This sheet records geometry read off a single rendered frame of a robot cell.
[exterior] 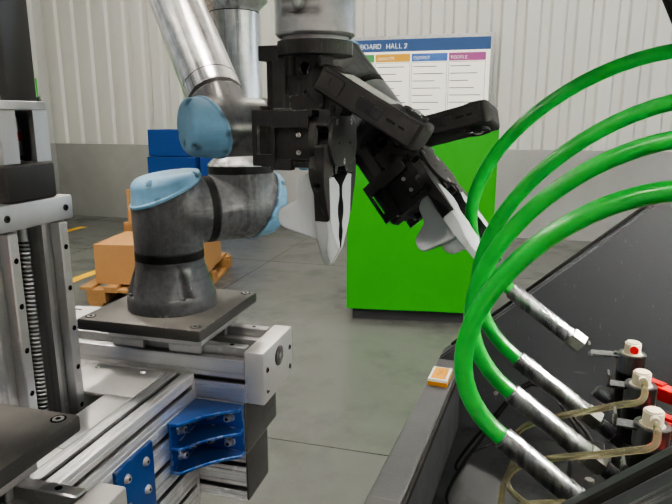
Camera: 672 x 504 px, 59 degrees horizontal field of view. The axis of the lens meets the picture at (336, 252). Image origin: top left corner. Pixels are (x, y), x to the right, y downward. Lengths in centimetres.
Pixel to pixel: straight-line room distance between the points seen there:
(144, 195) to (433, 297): 321
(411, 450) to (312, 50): 50
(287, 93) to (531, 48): 659
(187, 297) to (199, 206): 15
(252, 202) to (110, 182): 781
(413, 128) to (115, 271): 427
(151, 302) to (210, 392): 18
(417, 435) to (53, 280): 55
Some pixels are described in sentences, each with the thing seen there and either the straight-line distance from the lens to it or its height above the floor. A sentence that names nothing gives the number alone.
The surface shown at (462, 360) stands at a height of 118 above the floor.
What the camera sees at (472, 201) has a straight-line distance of 67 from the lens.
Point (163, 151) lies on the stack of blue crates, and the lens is 726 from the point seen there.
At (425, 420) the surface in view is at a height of 95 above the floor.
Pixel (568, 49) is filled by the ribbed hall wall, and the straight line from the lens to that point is 719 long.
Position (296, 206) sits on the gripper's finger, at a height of 127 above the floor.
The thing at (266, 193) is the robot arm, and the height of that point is 123.
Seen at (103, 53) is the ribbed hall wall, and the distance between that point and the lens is 880.
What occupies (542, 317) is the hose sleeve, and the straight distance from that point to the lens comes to 69.
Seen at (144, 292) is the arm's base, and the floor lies 108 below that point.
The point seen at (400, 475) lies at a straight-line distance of 75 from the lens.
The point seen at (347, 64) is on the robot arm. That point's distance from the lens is 76.
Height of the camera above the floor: 136
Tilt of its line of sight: 13 degrees down
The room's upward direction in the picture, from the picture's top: straight up
